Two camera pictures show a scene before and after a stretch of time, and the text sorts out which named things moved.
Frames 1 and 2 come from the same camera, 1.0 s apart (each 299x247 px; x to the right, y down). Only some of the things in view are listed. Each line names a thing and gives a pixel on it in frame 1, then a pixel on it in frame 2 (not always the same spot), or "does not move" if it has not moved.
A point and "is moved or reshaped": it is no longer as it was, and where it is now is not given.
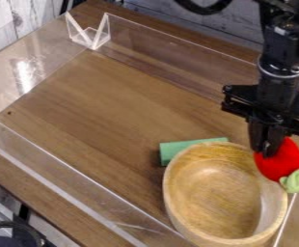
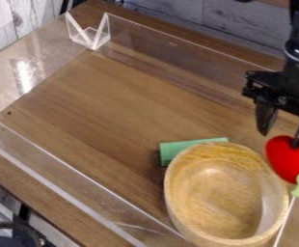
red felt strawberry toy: (285, 161) is moved or reshaped
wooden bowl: (220, 201) does not move
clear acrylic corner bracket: (89, 38) does not move
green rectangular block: (168, 149) does not move
